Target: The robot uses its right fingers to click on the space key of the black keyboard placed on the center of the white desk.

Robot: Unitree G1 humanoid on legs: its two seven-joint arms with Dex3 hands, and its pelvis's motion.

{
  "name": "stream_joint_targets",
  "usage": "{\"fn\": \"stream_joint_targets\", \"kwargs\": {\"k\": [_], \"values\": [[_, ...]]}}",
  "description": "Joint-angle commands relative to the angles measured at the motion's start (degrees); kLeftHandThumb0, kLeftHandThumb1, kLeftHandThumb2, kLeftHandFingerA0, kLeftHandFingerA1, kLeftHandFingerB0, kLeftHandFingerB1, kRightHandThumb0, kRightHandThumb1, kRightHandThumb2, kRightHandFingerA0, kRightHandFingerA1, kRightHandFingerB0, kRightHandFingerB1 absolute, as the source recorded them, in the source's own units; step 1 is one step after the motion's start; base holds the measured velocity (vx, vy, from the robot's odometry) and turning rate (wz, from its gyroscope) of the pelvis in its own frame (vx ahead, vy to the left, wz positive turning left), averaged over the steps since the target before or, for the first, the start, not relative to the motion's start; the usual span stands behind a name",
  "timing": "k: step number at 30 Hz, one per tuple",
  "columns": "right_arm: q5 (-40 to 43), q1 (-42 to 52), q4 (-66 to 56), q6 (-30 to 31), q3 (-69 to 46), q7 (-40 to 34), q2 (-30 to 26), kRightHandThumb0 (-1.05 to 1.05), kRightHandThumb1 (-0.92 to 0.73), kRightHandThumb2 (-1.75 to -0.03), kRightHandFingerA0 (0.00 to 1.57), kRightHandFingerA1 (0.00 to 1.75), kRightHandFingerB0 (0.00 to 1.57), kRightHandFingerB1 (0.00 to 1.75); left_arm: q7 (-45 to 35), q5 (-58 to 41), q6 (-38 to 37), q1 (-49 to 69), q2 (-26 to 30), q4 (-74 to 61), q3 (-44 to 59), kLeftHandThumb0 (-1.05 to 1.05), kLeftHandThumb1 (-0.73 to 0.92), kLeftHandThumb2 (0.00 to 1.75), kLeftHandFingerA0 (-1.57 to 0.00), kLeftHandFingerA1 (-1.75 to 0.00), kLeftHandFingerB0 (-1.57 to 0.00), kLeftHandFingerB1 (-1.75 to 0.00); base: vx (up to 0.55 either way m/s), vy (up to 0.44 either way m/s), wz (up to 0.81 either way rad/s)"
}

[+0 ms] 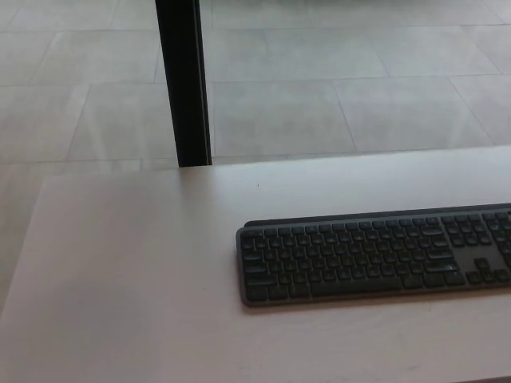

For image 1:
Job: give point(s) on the black vertical metal post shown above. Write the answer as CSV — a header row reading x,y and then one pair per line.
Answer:
x,y
181,80

